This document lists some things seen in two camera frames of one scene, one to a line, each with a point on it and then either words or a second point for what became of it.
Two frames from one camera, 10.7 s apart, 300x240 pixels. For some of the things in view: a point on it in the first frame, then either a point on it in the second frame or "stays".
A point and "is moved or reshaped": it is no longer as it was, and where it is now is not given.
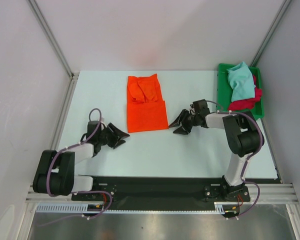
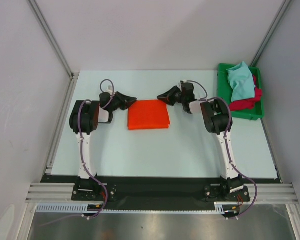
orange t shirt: [146, 108] is moved or reshaped
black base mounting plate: [163, 193] stays
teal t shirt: [241, 79] stays
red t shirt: [248, 103] stays
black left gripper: [115, 137] → [126, 101]
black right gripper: [186, 121] → [176, 94]
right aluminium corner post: [270, 33] stays
